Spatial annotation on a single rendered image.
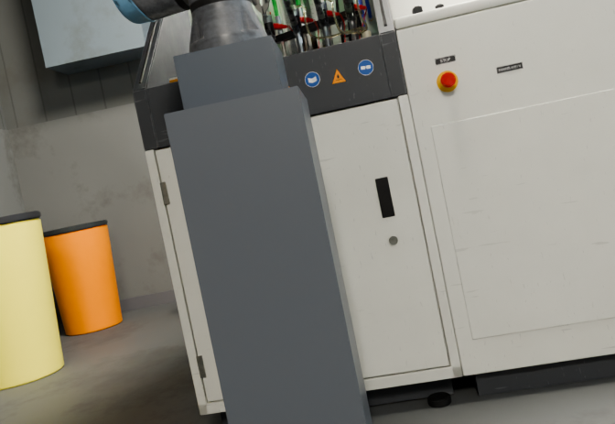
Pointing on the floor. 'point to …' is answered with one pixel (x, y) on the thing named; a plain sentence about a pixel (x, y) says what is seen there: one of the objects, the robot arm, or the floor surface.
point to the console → (518, 168)
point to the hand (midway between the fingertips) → (263, 9)
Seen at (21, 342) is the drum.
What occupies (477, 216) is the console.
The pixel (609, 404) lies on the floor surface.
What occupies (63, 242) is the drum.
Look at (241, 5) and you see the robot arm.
